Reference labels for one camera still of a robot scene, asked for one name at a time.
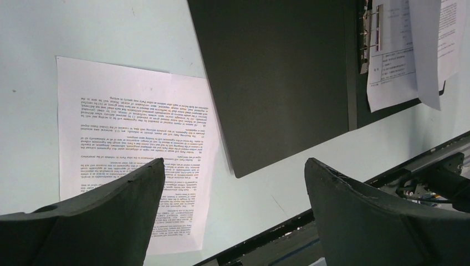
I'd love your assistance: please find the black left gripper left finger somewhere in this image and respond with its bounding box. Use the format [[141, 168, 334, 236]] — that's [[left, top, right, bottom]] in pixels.
[[1, 158, 165, 265]]

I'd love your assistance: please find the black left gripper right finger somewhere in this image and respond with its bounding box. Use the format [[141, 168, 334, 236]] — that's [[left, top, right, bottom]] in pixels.
[[304, 158, 469, 265]]

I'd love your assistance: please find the white text-printed paper sheet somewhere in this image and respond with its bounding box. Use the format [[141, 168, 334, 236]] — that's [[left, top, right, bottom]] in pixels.
[[57, 57, 220, 255]]

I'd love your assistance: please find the white table-printed paper sheet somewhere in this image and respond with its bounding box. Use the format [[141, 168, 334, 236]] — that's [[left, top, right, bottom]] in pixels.
[[367, 1, 418, 112]]

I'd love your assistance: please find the red and black folder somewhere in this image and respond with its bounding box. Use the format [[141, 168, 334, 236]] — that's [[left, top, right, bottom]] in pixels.
[[188, 1, 420, 178]]

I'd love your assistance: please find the white blank-backed paper sheet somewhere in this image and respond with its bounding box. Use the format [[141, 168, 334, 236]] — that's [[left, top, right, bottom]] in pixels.
[[409, 0, 467, 110]]

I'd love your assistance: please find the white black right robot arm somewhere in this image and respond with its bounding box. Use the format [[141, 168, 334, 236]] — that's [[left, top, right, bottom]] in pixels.
[[395, 152, 469, 213]]

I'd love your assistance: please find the metal folder clip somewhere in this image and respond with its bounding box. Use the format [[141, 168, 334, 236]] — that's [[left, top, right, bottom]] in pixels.
[[359, 1, 384, 74]]

